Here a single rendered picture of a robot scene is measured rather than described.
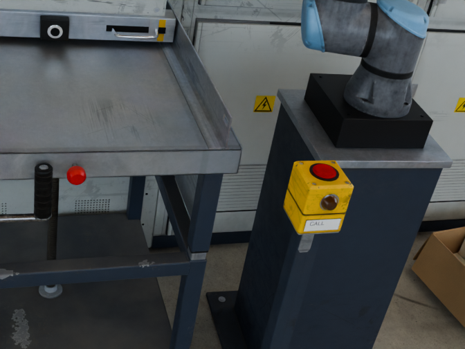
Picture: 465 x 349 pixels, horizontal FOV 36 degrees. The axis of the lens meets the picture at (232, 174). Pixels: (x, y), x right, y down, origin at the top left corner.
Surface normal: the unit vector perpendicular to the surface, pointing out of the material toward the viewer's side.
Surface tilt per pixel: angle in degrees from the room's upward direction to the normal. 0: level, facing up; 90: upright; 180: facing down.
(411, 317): 0
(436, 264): 76
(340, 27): 80
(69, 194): 90
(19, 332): 0
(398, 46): 89
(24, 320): 0
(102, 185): 90
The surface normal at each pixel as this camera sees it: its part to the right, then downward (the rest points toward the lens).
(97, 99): 0.16, -0.82
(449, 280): -0.83, -0.11
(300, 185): -0.95, 0.03
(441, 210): 0.28, 0.57
